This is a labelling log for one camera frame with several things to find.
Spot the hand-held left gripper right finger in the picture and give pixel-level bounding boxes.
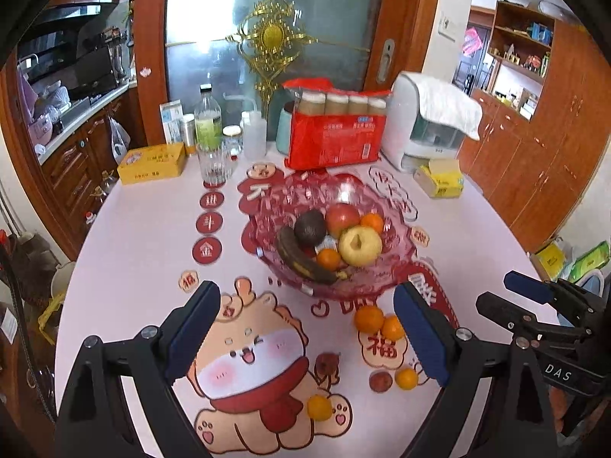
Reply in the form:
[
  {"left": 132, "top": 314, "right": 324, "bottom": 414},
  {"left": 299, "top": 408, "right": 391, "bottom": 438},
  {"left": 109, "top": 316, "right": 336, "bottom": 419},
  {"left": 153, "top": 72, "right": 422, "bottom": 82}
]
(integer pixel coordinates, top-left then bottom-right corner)
[{"left": 392, "top": 281, "right": 559, "bottom": 458}]

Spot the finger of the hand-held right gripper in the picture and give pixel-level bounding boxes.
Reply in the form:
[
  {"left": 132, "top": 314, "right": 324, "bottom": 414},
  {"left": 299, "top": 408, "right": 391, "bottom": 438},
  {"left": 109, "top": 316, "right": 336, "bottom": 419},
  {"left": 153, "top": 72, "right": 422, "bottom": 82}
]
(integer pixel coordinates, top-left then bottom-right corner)
[
  {"left": 476, "top": 290, "right": 589, "bottom": 350},
  {"left": 503, "top": 270, "right": 609, "bottom": 327}
]

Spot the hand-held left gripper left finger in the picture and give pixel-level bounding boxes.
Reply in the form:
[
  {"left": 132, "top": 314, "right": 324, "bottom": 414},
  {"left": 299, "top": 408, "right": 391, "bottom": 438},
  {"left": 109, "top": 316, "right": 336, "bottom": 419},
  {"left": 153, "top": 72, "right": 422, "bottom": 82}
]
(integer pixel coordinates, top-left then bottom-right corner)
[{"left": 56, "top": 281, "right": 221, "bottom": 458}]

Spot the yellow pear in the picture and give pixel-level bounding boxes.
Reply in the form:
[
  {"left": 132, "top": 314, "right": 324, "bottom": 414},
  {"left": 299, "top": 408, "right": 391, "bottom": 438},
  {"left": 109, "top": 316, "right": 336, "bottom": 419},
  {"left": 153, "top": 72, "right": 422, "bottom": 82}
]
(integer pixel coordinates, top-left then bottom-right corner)
[{"left": 338, "top": 226, "right": 383, "bottom": 267}]

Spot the blackened banana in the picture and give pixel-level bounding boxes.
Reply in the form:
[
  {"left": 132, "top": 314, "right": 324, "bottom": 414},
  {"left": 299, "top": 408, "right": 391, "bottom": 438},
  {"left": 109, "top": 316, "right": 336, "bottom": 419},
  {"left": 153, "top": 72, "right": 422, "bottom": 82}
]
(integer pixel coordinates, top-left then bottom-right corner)
[{"left": 278, "top": 226, "right": 349, "bottom": 284}]

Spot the red apple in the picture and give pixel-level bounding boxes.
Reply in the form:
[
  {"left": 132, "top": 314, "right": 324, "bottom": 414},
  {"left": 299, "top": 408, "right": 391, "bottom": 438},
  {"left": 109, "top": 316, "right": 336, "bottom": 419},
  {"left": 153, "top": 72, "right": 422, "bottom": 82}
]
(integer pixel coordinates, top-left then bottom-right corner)
[{"left": 326, "top": 203, "right": 362, "bottom": 239}]

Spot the dark avocado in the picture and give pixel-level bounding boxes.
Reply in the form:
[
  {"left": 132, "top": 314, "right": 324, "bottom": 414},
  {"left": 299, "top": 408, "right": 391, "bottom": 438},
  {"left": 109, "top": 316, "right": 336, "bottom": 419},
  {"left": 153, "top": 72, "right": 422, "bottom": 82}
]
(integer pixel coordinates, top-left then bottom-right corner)
[{"left": 293, "top": 210, "right": 328, "bottom": 249}]

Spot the pink patterned glass bowl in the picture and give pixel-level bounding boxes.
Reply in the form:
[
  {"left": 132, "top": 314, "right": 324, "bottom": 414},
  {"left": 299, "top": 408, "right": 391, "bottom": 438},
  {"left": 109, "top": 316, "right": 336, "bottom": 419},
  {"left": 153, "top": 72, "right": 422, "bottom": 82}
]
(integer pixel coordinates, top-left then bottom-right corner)
[{"left": 248, "top": 174, "right": 421, "bottom": 299}]

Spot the cardboard box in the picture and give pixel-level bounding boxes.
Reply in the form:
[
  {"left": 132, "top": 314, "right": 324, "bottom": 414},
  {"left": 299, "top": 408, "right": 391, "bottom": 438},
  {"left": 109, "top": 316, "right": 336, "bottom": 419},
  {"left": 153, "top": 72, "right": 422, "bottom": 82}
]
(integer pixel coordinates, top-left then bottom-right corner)
[{"left": 530, "top": 236, "right": 574, "bottom": 280}]

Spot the green package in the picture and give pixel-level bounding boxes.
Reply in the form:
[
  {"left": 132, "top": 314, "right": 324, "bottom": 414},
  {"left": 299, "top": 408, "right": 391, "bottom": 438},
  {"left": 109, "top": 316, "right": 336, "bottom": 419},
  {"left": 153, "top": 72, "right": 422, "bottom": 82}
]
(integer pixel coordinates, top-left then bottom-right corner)
[{"left": 568, "top": 243, "right": 611, "bottom": 287}]

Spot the printed pink table cover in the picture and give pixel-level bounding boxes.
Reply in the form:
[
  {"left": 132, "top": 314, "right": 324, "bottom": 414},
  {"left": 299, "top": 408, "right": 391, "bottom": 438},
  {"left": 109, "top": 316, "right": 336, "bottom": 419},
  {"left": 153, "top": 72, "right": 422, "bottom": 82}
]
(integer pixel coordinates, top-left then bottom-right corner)
[{"left": 55, "top": 150, "right": 564, "bottom": 458}]

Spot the wooden shelf cabinet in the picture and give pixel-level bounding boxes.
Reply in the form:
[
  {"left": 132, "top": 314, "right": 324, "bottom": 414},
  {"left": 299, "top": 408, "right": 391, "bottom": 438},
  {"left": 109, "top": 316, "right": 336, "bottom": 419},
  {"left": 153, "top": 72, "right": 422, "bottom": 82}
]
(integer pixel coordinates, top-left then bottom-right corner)
[{"left": 458, "top": 0, "right": 611, "bottom": 253}]

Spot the yellow tissue box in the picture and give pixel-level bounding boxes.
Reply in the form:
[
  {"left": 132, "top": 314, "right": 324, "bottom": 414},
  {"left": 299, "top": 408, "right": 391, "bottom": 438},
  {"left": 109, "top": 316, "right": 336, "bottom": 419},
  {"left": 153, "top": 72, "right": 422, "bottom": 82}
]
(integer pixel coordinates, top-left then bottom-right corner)
[{"left": 413, "top": 158, "right": 465, "bottom": 198}]

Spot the ribbed glass tumbler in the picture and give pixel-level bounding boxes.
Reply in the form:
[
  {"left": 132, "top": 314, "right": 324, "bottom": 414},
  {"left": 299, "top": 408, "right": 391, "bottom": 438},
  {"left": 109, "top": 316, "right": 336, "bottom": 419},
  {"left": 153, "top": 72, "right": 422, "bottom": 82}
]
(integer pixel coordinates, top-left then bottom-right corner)
[{"left": 196, "top": 145, "right": 234, "bottom": 186}]

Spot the yellow tin box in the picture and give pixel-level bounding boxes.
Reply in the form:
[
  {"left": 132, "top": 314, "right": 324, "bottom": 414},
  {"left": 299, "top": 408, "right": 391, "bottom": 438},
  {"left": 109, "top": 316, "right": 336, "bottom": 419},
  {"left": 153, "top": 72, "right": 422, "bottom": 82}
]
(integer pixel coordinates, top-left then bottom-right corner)
[{"left": 117, "top": 142, "right": 187, "bottom": 186}]

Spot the white towel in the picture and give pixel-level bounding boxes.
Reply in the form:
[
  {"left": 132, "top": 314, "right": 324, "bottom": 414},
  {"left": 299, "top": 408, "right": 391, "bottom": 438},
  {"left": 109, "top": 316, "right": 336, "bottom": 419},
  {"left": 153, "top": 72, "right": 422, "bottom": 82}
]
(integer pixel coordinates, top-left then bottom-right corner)
[{"left": 413, "top": 76, "right": 484, "bottom": 141}]

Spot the small glass jar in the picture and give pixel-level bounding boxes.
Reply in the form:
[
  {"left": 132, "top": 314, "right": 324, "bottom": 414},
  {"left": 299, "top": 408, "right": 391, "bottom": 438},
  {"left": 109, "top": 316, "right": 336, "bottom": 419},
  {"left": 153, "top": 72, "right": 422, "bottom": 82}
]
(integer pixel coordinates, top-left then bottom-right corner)
[{"left": 222, "top": 125, "right": 243, "bottom": 158}]

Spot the small metal can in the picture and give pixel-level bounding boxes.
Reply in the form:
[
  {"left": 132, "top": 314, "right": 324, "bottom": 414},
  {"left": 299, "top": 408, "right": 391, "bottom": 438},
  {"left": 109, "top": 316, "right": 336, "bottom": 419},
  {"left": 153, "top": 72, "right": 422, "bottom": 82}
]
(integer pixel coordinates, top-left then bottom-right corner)
[{"left": 180, "top": 114, "right": 197, "bottom": 158}]

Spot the white countertop appliance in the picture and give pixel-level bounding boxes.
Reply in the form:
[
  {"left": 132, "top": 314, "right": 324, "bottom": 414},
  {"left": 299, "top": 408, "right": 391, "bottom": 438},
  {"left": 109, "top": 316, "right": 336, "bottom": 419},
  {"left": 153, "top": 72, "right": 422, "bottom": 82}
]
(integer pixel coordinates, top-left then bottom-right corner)
[{"left": 379, "top": 71, "right": 466, "bottom": 173}]

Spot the white plastic bag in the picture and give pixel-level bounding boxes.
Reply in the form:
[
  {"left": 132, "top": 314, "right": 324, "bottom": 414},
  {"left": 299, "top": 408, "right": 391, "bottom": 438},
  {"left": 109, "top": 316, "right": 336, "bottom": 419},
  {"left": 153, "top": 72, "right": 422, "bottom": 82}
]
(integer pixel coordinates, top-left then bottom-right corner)
[{"left": 111, "top": 117, "right": 131, "bottom": 163}]

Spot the white squeeze bottle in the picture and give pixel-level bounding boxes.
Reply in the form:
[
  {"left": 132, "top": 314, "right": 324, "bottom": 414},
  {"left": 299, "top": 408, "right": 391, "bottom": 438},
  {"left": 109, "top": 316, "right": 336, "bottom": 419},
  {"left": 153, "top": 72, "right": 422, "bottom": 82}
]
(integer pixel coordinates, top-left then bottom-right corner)
[{"left": 240, "top": 111, "right": 268, "bottom": 160}]

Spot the clear bottle with green label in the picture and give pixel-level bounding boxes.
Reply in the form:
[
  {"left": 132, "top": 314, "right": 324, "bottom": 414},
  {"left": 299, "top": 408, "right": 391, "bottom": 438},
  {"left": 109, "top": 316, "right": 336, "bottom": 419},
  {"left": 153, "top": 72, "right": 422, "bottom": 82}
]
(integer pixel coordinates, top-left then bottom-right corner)
[{"left": 193, "top": 84, "right": 224, "bottom": 153}]

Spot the white and blue carton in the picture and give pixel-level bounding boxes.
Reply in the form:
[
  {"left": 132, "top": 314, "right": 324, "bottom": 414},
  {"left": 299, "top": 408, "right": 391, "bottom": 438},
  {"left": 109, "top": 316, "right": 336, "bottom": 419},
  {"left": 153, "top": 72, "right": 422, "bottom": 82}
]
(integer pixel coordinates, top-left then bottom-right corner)
[{"left": 159, "top": 100, "right": 184, "bottom": 145}]

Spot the red package of paper cups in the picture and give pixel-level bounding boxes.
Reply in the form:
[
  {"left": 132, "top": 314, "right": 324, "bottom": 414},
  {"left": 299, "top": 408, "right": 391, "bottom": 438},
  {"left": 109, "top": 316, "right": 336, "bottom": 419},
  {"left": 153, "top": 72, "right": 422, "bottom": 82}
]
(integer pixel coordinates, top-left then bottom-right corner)
[{"left": 281, "top": 77, "right": 393, "bottom": 170}]

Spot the teal cup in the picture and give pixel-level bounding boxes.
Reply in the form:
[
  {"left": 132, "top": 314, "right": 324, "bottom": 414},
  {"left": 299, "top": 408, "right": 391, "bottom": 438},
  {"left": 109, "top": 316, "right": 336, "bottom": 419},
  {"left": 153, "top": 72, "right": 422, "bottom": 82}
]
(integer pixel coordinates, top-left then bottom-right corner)
[{"left": 275, "top": 101, "right": 299, "bottom": 156}]

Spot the gold door ornament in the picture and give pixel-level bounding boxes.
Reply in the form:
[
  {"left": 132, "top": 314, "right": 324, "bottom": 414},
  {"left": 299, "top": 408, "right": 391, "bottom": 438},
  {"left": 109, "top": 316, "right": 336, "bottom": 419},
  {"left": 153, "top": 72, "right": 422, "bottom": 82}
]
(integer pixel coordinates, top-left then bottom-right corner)
[{"left": 225, "top": 0, "right": 318, "bottom": 94}]

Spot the range hood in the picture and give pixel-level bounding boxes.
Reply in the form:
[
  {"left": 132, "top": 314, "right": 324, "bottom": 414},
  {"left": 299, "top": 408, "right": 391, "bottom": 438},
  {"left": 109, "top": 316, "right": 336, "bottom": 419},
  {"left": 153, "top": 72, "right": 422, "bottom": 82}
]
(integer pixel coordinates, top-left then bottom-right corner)
[{"left": 45, "top": 4, "right": 103, "bottom": 22}]

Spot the silver door handle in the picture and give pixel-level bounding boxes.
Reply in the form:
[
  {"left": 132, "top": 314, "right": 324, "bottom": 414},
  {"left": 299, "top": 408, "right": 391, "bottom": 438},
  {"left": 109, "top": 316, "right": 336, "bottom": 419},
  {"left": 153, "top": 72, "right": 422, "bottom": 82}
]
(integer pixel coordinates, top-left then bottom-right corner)
[{"left": 377, "top": 38, "right": 396, "bottom": 83}]

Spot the white wall switch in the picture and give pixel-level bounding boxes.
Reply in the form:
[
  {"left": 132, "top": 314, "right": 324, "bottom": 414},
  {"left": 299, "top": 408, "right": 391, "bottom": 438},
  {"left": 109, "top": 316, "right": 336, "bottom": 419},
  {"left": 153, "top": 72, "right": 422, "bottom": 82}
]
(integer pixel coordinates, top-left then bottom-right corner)
[{"left": 438, "top": 12, "right": 458, "bottom": 40}]

